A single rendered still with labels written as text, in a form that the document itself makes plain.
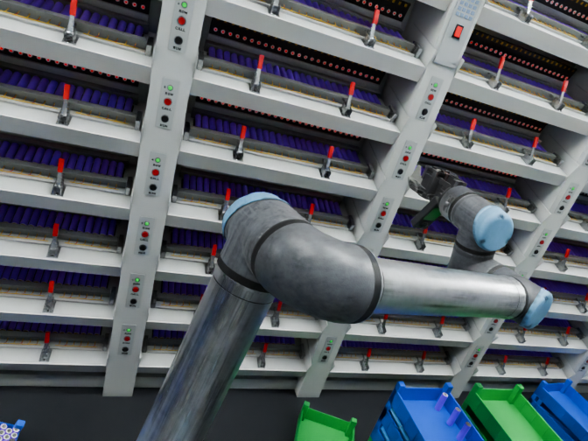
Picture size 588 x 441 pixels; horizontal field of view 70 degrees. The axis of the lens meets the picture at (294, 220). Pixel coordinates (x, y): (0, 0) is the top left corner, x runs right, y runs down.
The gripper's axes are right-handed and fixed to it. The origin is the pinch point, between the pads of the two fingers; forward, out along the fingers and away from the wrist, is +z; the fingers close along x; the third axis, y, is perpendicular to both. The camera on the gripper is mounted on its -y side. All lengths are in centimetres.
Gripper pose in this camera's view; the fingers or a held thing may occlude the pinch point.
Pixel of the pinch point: (411, 179)
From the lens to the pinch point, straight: 128.8
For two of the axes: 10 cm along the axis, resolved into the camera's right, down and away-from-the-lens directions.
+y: 2.8, -8.8, -3.8
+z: -2.5, -4.5, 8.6
